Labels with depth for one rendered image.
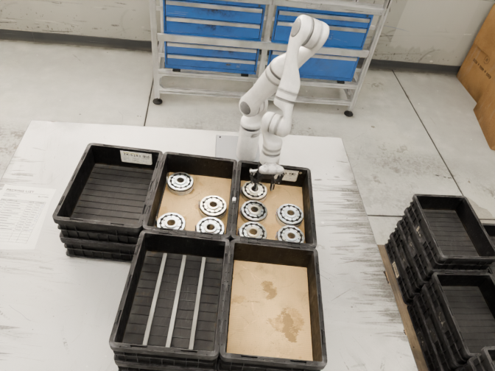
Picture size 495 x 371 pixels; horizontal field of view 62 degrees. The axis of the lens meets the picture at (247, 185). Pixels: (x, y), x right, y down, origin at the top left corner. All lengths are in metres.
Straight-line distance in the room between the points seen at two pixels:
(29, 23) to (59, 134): 2.42
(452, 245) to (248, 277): 1.22
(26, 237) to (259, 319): 0.95
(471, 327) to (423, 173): 1.55
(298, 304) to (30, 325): 0.88
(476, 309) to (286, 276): 1.12
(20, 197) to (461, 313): 2.02
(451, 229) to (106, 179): 1.72
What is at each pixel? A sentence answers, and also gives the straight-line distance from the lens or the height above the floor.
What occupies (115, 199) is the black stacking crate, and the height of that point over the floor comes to 0.83.
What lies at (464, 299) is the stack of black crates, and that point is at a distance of 2.30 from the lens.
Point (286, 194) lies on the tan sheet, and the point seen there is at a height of 0.83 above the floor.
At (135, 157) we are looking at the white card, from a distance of 1.73.
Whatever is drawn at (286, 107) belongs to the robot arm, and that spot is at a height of 1.27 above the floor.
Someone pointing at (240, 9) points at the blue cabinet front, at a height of 0.83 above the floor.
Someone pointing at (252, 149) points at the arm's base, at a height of 0.88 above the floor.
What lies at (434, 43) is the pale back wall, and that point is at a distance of 4.75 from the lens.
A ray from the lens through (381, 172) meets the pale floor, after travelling 3.30.
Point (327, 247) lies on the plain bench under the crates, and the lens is 1.75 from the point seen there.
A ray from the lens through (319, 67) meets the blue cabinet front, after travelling 3.47.
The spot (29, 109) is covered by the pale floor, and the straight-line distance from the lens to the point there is 3.65.
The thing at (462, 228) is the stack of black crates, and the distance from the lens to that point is 2.44.
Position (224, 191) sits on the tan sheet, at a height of 0.83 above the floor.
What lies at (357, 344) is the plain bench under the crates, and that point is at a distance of 1.57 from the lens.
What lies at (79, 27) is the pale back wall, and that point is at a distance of 4.37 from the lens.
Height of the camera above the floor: 2.05
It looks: 45 degrees down
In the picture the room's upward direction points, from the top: 9 degrees clockwise
